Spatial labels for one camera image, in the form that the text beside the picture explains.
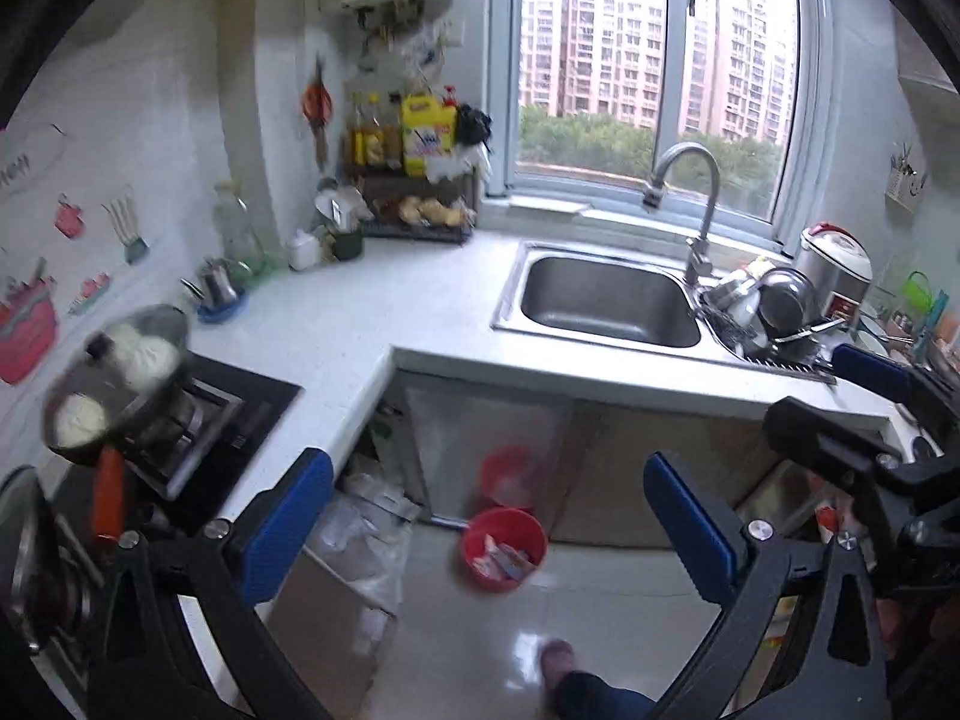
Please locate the person's right hand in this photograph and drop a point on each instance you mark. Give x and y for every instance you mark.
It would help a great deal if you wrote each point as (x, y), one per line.
(896, 626)

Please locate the small white jar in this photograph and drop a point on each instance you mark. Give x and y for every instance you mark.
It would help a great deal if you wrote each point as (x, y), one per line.
(302, 249)

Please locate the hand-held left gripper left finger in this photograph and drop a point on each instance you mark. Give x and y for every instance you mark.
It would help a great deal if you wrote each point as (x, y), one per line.
(289, 525)

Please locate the glass pot lid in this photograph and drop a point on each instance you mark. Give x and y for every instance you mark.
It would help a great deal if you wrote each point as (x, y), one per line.
(30, 562)

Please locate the wall utensil holder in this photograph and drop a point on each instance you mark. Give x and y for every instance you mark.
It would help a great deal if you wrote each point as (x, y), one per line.
(904, 180)

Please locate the blue round trivet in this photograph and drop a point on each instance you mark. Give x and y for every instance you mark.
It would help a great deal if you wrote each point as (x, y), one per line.
(221, 313)

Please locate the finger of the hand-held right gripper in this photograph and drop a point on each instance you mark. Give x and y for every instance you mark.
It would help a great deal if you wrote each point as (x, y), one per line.
(810, 427)
(870, 373)

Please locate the person's blue trouser leg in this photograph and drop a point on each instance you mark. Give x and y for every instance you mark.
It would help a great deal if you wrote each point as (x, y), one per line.
(600, 697)

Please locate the dark utensil cup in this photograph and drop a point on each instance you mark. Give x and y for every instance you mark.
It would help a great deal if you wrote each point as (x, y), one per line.
(346, 244)

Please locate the small steel kettle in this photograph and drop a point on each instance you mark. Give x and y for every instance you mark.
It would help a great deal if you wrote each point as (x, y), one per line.
(217, 283)

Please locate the green plastic jug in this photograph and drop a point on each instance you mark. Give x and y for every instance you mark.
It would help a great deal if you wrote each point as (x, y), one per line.
(919, 289)

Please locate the sliding glass window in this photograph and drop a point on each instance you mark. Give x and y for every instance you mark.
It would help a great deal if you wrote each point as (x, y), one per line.
(600, 75)

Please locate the pale brown lumpy food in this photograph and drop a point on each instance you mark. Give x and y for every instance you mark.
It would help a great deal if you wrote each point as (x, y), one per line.
(427, 211)

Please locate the white plastic bag bundle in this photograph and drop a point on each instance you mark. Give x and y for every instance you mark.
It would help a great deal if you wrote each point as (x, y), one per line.
(469, 161)

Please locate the glass pitcher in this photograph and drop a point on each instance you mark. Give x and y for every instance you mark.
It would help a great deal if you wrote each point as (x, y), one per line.
(232, 225)

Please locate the red plastic bucket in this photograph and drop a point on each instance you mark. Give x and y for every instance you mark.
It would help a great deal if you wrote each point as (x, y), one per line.
(480, 532)

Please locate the dark frying pan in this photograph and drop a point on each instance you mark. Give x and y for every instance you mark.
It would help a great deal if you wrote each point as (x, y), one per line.
(116, 382)

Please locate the curved steel faucet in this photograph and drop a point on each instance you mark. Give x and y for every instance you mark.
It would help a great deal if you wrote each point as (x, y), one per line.
(705, 225)

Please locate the stainless steel sink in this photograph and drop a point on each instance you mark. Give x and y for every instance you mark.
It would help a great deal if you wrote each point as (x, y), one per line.
(607, 300)

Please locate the white kitchen utensils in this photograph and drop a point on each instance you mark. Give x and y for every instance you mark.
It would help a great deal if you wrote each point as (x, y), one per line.
(337, 206)

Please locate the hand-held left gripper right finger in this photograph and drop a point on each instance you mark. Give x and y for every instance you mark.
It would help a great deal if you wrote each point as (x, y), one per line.
(690, 532)

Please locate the black gas stove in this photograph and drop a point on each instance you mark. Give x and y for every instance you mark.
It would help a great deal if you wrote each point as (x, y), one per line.
(247, 397)

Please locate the green round coaster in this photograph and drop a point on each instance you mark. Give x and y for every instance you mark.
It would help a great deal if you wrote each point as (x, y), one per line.
(262, 268)

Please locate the clear plastic bag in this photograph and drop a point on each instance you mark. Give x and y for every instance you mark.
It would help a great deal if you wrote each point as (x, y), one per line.
(360, 532)

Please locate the pink fuzzy slipper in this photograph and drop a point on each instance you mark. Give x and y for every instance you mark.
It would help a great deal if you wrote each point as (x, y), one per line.
(559, 664)

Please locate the brown cardboard box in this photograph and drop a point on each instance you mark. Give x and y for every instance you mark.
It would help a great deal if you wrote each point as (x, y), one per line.
(322, 615)

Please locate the black plastic bag bundle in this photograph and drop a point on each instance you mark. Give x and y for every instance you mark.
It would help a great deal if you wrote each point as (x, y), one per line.
(472, 127)

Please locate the white rice cooker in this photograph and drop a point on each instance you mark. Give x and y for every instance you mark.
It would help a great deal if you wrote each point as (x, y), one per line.
(836, 270)

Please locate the pink toothbrush package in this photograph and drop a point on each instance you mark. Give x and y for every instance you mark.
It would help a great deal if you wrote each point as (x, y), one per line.
(504, 559)

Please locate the kitchen wall stickers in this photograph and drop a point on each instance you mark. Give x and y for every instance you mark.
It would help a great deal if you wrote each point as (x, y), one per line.
(67, 217)

